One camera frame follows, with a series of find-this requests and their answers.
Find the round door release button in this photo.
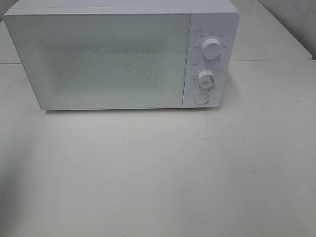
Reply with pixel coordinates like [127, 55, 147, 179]
[194, 93, 209, 105]

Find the white microwave knob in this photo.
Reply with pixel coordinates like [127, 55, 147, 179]
[197, 70, 215, 88]
[200, 37, 222, 59]

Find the white microwave oven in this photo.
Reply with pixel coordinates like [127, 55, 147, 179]
[3, 0, 240, 111]

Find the white microwave door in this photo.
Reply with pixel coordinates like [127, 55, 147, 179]
[4, 14, 190, 110]

